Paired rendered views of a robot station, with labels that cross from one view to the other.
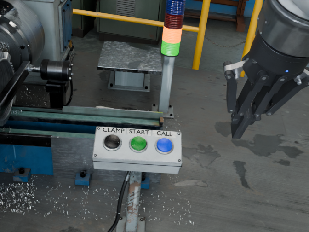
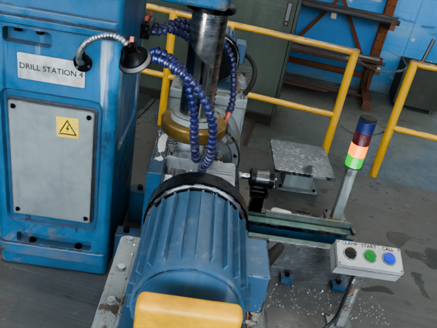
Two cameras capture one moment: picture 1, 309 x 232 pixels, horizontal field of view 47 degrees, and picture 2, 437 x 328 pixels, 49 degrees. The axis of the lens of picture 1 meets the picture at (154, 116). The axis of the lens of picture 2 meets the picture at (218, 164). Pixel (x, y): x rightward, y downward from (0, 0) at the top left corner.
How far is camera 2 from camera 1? 0.68 m
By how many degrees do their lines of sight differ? 4
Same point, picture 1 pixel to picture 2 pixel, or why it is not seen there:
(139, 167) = (368, 274)
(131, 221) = (343, 317)
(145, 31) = (259, 105)
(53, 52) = not seen: hidden behind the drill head
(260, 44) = not seen: outside the picture
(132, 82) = (300, 185)
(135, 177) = (358, 281)
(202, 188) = (388, 295)
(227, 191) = (411, 299)
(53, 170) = not seen: hidden behind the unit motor
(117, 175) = (317, 277)
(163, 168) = (386, 276)
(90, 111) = (290, 217)
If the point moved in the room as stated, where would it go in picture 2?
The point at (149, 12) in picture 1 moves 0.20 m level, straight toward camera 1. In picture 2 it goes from (267, 84) to (268, 92)
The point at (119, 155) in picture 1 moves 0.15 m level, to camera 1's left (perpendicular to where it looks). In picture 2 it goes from (357, 264) to (297, 252)
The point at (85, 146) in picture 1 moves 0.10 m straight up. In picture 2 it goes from (296, 250) to (304, 222)
